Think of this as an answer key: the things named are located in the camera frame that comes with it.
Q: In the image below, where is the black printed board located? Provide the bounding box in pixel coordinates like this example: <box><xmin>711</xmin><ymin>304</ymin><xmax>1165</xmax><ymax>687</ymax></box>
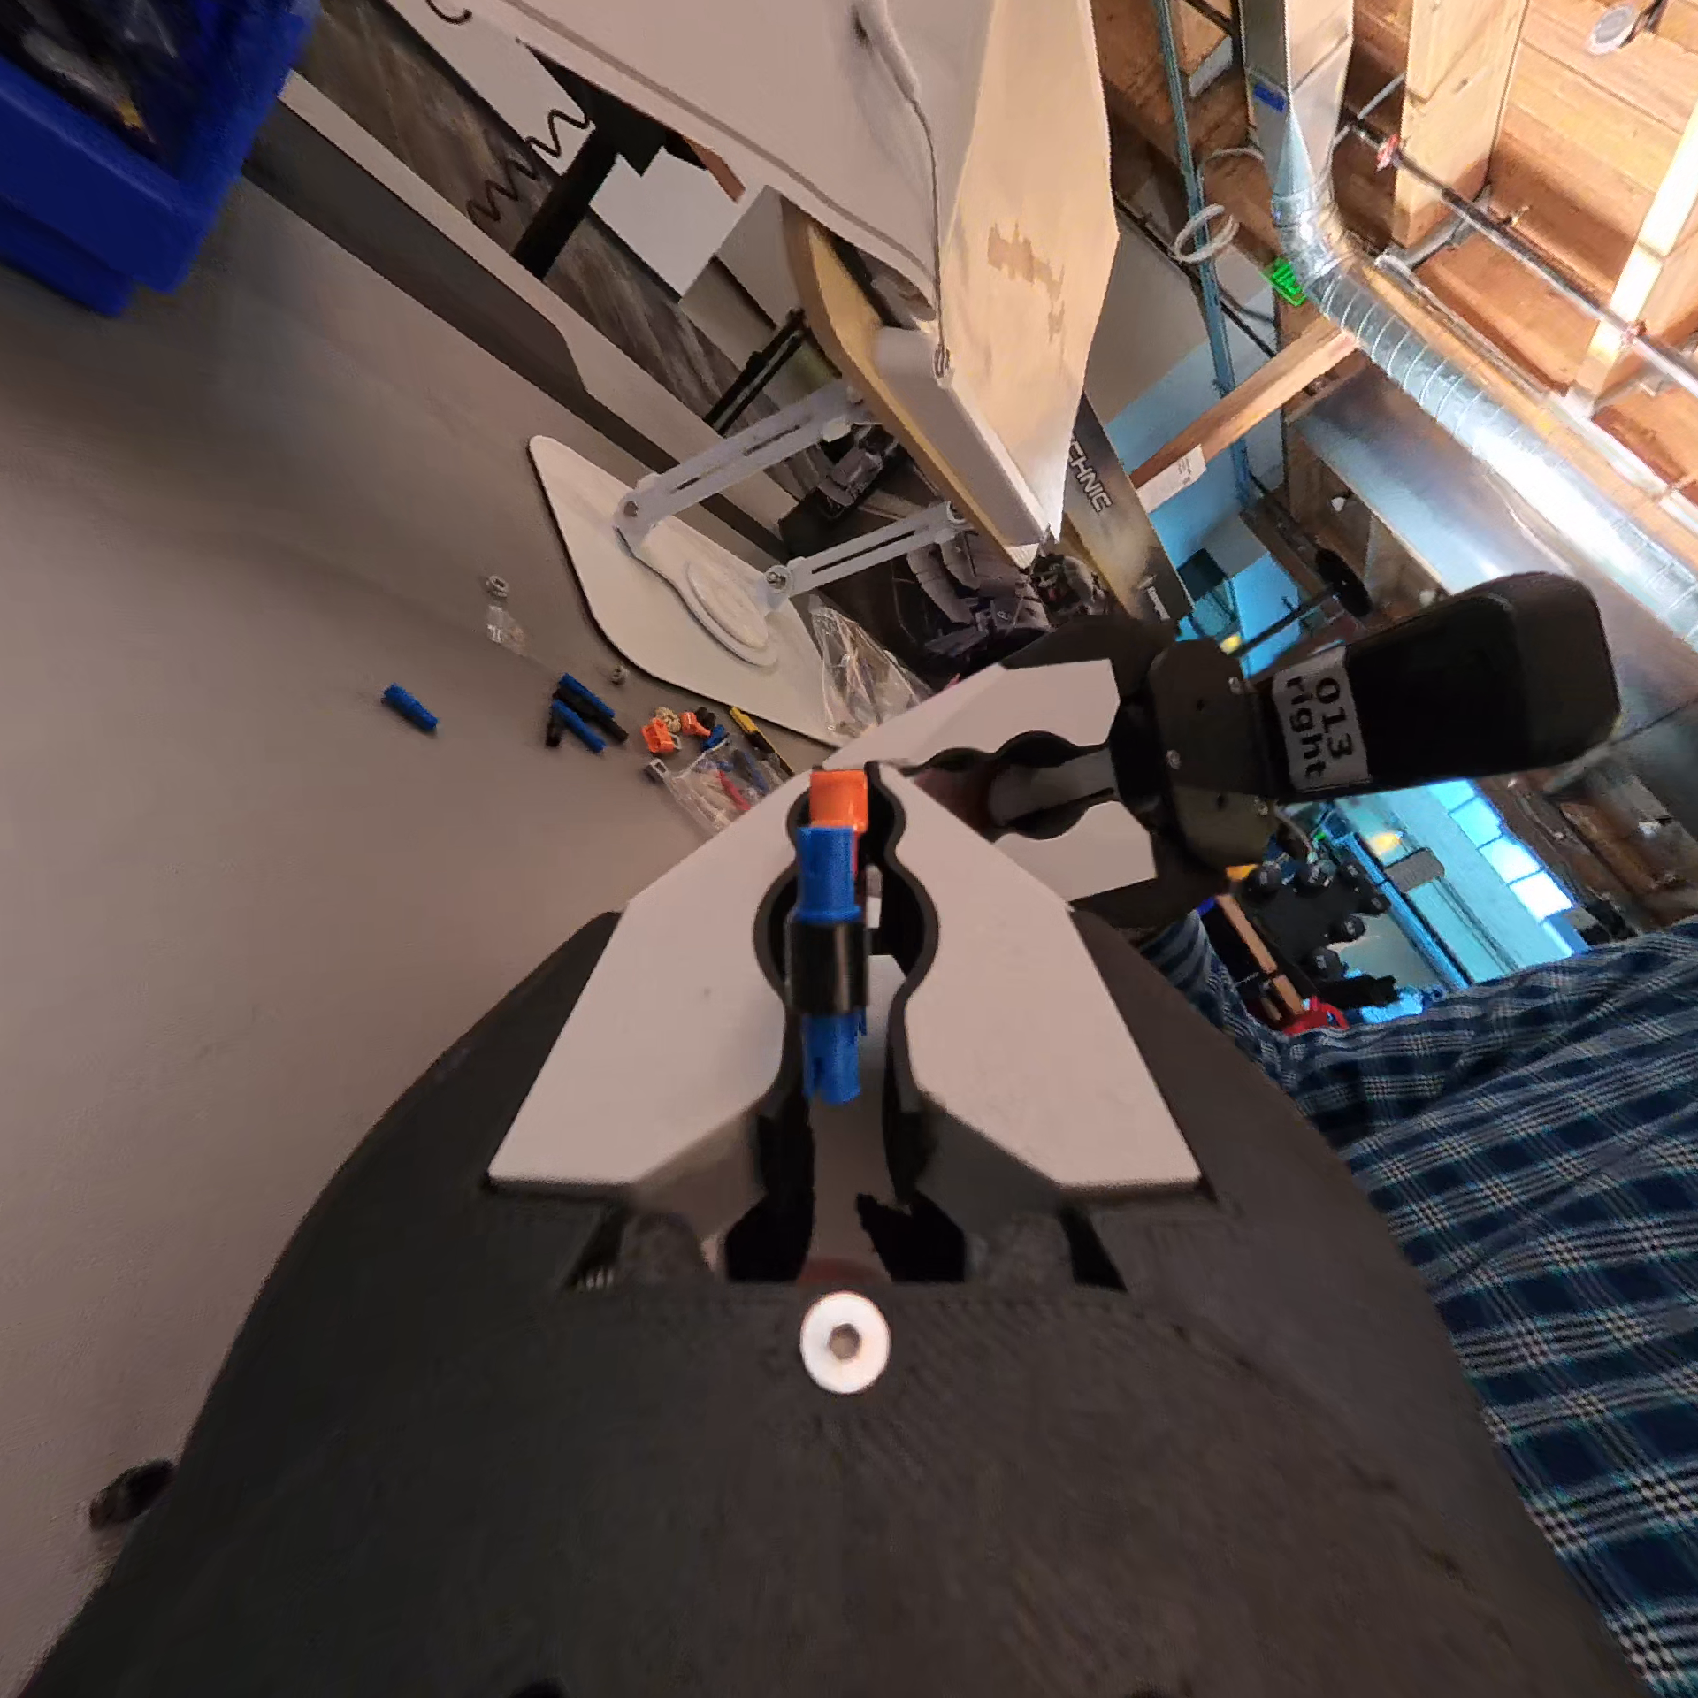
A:
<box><xmin>1057</xmin><ymin>387</ymin><xmax>1172</xmax><ymax>620</ymax></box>

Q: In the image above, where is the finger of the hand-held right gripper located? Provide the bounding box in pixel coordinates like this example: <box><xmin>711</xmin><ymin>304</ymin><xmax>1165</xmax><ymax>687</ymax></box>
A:
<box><xmin>986</xmin><ymin>774</ymin><xmax>1162</xmax><ymax>910</ymax></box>
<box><xmin>861</xmin><ymin>656</ymin><xmax>1132</xmax><ymax>797</ymax></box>

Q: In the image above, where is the white articulated desk stand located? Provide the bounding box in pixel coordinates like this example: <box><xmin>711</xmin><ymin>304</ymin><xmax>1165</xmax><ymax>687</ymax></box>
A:
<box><xmin>525</xmin><ymin>381</ymin><xmax>976</xmax><ymax>748</ymax></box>

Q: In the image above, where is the empty clear plastic bag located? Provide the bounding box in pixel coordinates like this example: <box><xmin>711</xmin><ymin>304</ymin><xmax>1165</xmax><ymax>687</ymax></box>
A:
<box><xmin>804</xmin><ymin>592</ymin><xmax>933</xmax><ymax>741</ymax></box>

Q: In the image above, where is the clear bag of toy parts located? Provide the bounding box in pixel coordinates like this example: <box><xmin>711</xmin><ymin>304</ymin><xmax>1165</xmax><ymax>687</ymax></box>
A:
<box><xmin>656</xmin><ymin>709</ymin><xmax>801</xmax><ymax>840</ymax></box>

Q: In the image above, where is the black toy beam assembly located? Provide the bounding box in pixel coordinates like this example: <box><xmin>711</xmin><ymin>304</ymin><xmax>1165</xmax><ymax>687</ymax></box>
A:
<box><xmin>785</xmin><ymin>822</ymin><xmax>870</xmax><ymax>1108</ymax></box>

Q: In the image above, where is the blue storage bin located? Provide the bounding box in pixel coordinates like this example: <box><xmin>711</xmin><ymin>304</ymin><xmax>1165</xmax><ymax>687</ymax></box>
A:
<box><xmin>0</xmin><ymin>0</ymin><xmax>321</xmax><ymax>318</ymax></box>

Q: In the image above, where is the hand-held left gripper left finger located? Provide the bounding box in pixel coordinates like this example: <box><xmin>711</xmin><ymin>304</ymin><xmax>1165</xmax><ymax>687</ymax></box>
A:
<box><xmin>484</xmin><ymin>765</ymin><xmax>818</xmax><ymax>1259</ymax></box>

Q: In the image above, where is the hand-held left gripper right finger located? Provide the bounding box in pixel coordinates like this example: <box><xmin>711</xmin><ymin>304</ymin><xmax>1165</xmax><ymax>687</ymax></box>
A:
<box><xmin>864</xmin><ymin>758</ymin><xmax>1204</xmax><ymax>1268</ymax></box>

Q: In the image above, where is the grey desk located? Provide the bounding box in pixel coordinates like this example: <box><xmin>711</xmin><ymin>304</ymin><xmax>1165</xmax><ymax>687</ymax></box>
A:
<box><xmin>0</xmin><ymin>171</ymin><xmax>956</xmax><ymax>1698</ymax></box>

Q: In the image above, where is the person in plaid shirt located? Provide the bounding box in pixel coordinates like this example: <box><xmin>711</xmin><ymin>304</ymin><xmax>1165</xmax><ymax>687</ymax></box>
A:
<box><xmin>1326</xmin><ymin>921</ymin><xmax>1698</xmax><ymax>1698</ymax></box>

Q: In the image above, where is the white adjacent table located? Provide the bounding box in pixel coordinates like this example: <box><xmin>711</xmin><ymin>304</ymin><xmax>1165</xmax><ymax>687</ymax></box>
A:
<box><xmin>244</xmin><ymin>0</ymin><xmax>797</xmax><ymax>399</ymax></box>

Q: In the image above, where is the silver ventilation duct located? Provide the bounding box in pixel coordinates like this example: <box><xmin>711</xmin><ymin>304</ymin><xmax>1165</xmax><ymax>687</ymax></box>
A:
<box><xmin>1239</xmin><ymin>0</ymin><xmax>1698</xmax><ymax>626</ymax></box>

